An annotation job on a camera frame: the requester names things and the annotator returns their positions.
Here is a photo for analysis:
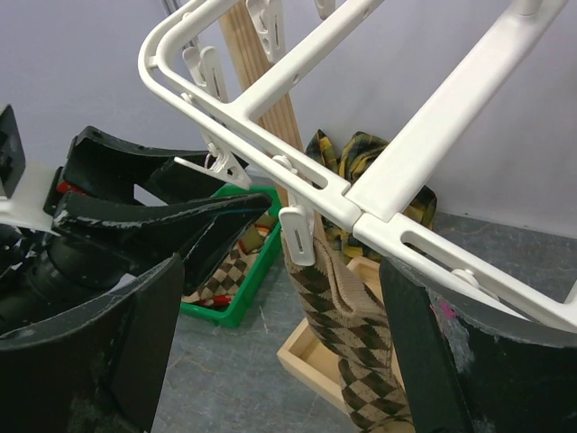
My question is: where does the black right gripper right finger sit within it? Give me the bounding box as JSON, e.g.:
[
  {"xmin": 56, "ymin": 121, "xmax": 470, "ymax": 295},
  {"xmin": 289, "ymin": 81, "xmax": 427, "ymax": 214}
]
[{"xmin": 380, "ymin": 259, "xmax": 576, "ymax": 432}]

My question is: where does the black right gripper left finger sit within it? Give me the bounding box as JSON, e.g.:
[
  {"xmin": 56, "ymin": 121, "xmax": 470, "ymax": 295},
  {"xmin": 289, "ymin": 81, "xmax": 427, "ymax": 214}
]
[{"xmin": 1, "ymin": 255, "xmax": 184, "ymax": 432}]

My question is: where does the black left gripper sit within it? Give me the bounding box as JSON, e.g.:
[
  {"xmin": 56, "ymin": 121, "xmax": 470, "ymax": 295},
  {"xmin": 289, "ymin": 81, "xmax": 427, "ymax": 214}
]
[{"xmin": 1, "ymin": 126, "xmax": 273, "ymax": 333}]

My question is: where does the beige brown argyle sock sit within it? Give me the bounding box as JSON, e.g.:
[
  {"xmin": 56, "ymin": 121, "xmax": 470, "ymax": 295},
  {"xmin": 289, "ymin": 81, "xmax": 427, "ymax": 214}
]
[
  {"xmin": 181, "ymin": 248, "xmax": 258, "ymax": 309},
  {"xmin": 281, "ymin": 237, "xmax": 416, "ymax": 432}
]

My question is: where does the white hanger clip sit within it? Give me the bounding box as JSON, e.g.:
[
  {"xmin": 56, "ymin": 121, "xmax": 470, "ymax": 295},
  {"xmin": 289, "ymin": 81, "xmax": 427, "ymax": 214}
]
[
  {"xmin": 245, "ymin": 0, "xmax": 286, "ymax": 64},
  {"xmin": 173, "ymin": 133, "xmax": 252, "ymax": 190},
  {"xmin": 182, "ymin": 46, "xmax": 229, "ymax": 103},
  {"xmin": 279, "ymin": 195, "xmax": 316, "ymax": 266}
]

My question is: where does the wooden hanger stand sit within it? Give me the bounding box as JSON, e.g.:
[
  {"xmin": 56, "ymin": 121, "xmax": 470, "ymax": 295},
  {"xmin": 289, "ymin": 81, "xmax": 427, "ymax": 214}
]
[{"xmin": 218, "ymin": 0, "xmax": 389, "ymax": 416}]

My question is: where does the white plastic sock hanger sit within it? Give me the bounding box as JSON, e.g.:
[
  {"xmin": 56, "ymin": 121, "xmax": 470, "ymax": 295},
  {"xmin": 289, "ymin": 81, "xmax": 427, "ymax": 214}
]
[{"xmin": 138, "ymin": 1, "xmax": 576, "ymax": 331}]

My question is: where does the olive brown patterned sock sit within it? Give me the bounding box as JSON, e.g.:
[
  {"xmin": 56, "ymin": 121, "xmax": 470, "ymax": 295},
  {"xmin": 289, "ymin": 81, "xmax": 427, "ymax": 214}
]
[{"xmin": 238, "ymin": 214, "xmax": 278, "ymax": 254}]

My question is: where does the green plastic bin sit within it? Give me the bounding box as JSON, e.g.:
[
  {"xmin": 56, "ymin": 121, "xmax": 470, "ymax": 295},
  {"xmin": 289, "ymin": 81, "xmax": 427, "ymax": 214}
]
[{"xmin": 180, "ymin": 186, "xmax": 280, "ymax": 328}]

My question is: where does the yellow plaid cloth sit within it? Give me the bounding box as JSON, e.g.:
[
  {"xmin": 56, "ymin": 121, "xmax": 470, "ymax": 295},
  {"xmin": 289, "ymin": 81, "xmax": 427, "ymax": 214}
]
[{"xmin": 306, "ymin": 130, "xmax": 438, "ymax": 263}]

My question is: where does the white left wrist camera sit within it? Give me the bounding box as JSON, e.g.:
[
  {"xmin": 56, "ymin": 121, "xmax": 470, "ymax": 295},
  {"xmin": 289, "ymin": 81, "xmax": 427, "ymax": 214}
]
[{"xmin": 1, "ymin": 104, "xmax": 56, "ymax": 234}]

